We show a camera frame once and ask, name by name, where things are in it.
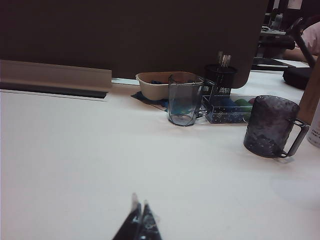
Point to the brown desk partition panel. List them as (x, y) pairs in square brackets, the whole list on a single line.
[(125, 35)]

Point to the pens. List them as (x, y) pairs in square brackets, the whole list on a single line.
[(223, 60)]

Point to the person in pink shirt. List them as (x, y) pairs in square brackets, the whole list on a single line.
[(312, 37)]

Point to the green toy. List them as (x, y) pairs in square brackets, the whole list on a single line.
[(243, 105)]

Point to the grey metal rod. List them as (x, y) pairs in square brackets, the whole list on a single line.
[(303, 42)]

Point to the white bottle with wooden lid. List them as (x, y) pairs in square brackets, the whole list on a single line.
[(311, 100)]

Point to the beige paper bowl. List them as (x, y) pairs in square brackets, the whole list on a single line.
[(155, 90)]

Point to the clear plastic box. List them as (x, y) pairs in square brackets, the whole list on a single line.
[(225, 113)]

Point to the clear plastic measuring cup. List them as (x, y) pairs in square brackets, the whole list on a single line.
[(183, 100)]

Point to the frosted grey cup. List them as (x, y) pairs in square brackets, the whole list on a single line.
[(268, 127)]

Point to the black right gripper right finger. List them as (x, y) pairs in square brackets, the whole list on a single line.
[(149, 225)]

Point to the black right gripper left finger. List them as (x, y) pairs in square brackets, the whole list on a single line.
[(128, 225)]

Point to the blue mat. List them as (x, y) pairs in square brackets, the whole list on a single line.
[(140, 97)]

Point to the black mesh pen holder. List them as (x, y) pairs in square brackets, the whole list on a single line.
[(221, 75)]

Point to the black case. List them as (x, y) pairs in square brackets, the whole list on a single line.
[(297, 78)]

